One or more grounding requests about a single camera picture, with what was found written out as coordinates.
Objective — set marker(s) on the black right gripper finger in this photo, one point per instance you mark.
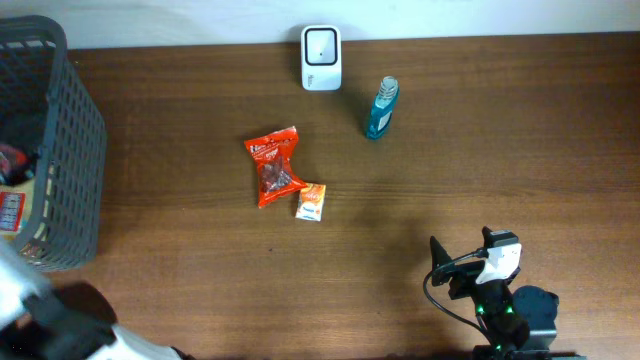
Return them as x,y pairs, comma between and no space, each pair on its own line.
488,237
441,261

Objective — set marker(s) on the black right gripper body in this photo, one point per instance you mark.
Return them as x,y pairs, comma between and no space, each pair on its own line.
465,273

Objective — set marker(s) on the small orange juice carton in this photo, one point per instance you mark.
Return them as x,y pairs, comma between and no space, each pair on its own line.
311,202

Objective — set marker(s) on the blue mouthwash bottle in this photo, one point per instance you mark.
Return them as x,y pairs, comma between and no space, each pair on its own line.
382,109

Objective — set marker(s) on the red snack bag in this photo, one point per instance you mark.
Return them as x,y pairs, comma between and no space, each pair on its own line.
272,156

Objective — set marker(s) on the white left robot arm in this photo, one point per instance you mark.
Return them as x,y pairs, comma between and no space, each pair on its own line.
36,324

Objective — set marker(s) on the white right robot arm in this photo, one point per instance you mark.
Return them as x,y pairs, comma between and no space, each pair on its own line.
516,324

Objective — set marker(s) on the white barcode scanner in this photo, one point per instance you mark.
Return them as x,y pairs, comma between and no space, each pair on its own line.
321,58

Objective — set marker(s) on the grey plastic basket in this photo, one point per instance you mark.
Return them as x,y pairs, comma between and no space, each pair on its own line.
48,114

